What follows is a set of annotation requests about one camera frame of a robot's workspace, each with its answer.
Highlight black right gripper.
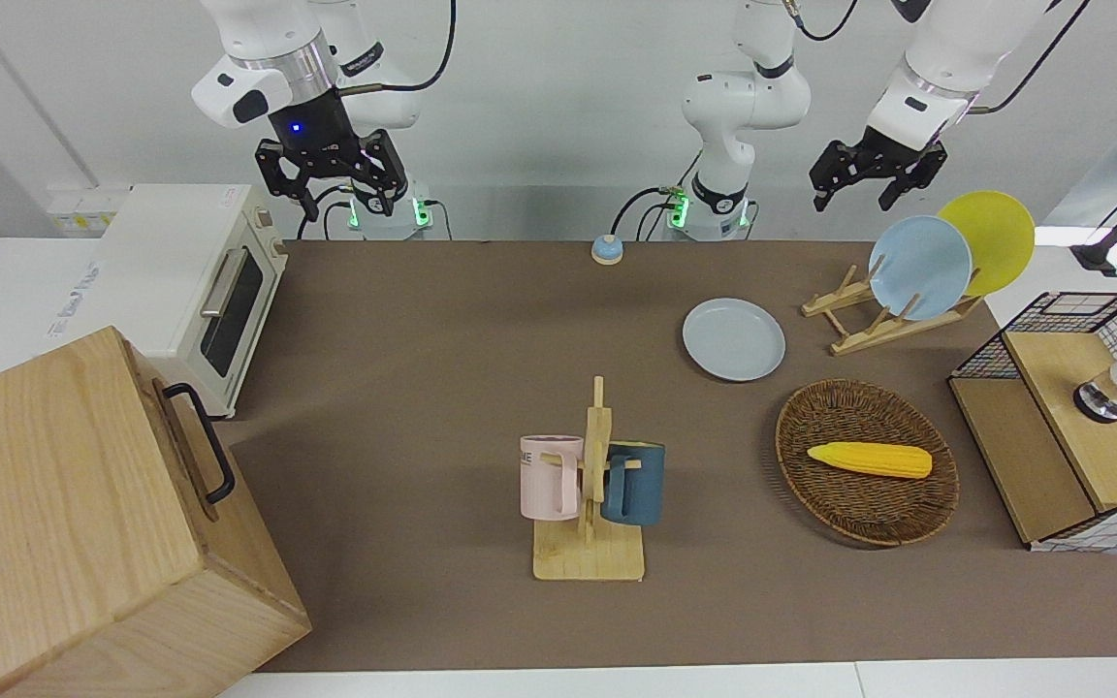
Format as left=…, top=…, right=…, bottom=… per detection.
left=256, top=89, right=411, bottom=223

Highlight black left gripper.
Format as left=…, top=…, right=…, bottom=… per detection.
left=809, top=124, right=948, bottom=213

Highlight gray plate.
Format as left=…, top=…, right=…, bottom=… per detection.
left=682, top=298, right=786, bottom=383

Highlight light blue plate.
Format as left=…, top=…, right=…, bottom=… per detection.
left=869, top=215, right=973, bottom=322

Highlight yellow plate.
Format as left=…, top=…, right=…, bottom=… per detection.
left=937, top=191, right=1037, bottom=298

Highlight wooden plate rack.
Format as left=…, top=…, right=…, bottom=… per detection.
left=801, top=264, right=986, bottom=357

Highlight white toaster oven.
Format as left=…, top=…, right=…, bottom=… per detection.
left=74, top=184, right=290, bottom=420

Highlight brown table mat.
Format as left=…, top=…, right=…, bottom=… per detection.
left=224, top=239, right=1117, bottom=674

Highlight yellow corn cob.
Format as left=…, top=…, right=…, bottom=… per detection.
left=807, top=441, right=934, bottom=480

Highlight grid pattern wooden shelf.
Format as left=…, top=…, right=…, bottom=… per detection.
left=947, top=291, right=1117, bottom=554

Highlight brown wicker basket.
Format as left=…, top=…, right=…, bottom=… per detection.
left=775, top=378, right=961, bottom=549

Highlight pink mug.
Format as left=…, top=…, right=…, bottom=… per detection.
left=520, top=435, right=585, bottom=521

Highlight dark blue mug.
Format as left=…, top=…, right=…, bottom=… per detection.
left=601, top=442, right=666, bottom=527

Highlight large wooden box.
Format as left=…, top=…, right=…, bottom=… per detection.
left=0, top=326, right=312, bottom=698

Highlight wooden mug tree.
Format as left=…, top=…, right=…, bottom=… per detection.
left=532, top=376, right=646, bottom=583

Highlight black right base cable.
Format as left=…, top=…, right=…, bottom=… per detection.
left=297, top=182, right=358, bottom=240

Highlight black base cable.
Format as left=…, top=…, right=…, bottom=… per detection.
left=297, top=182, right=358, bottom=240
left=612, top=184, right=687, bottom=241

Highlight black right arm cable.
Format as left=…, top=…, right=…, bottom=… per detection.
left=338, top=0, right=458, bottom=96

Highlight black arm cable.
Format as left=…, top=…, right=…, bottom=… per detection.
left=338, top=0, right=458, bottom=96
left=968, top=0, right=1093, bottom=115

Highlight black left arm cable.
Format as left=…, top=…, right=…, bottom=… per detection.
left=968, top=0, right=1093, bottom=115

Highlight black left base cable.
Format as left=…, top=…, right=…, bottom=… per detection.
left=612, top=184, right=687, bottom=241

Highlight black box handle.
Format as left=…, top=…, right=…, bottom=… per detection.
left=163, top=383, right=237, bottom=506

